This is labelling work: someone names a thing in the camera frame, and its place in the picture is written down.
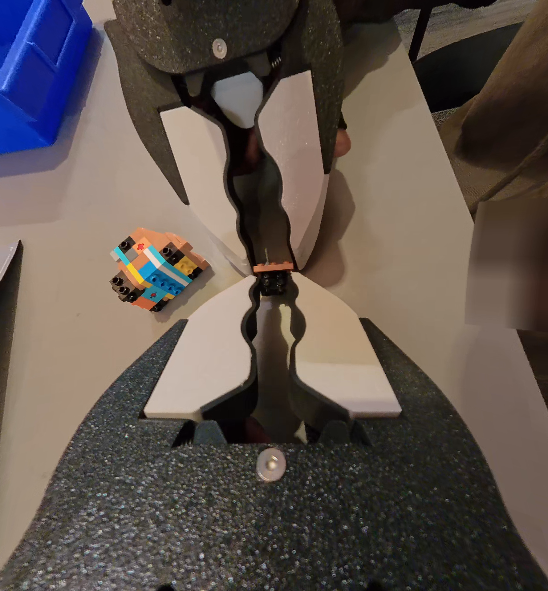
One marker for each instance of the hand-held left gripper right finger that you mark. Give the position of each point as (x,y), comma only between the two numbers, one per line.
(343,369)

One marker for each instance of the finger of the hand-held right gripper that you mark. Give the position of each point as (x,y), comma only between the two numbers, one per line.
(301,152)
(200,166)

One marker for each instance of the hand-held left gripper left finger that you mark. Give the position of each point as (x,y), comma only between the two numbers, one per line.
(204,364)

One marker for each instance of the multicolour toy brick model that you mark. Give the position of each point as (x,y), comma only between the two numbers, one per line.
(158,272)

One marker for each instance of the black square toy brick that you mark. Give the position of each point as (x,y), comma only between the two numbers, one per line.
(273,282)

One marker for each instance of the brown toy brick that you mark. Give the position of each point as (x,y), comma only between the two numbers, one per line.
(273,267)

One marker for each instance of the blue plastic bin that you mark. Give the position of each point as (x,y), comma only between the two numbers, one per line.
(19,92)

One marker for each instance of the person's right hand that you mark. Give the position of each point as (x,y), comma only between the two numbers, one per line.
(343,144)

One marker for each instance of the person's black chair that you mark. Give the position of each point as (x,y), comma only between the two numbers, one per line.
(463,69)

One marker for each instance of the person's brown jacket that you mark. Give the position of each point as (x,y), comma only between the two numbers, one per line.
(509,115)

